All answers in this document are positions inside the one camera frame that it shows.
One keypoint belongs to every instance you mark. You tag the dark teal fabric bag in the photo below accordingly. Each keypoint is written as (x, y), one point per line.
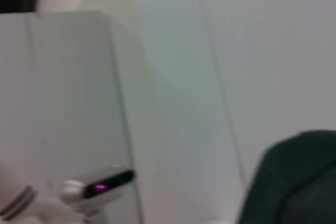
(294, 182)

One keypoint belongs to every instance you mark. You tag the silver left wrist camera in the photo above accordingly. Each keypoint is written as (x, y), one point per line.
(99, 184)

